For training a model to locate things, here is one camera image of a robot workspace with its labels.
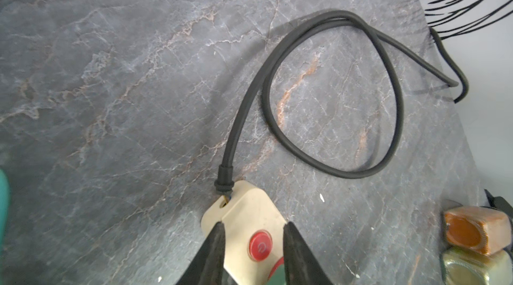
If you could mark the green charger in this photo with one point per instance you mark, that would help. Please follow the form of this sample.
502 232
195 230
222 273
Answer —
277 275

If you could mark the teal cable pink charger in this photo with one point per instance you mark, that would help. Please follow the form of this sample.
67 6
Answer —
4 203

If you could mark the brown glass bottle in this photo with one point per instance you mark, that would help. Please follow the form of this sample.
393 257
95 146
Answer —
460 266

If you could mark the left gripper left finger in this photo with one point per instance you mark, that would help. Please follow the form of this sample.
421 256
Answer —
207 267

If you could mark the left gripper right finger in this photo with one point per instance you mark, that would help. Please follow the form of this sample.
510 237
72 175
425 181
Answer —
301 266

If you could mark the beige power strip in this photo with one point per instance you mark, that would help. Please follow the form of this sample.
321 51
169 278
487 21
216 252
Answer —
253 230

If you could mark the amber glass bottle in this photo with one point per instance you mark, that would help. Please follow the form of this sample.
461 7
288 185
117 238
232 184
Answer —
481 230

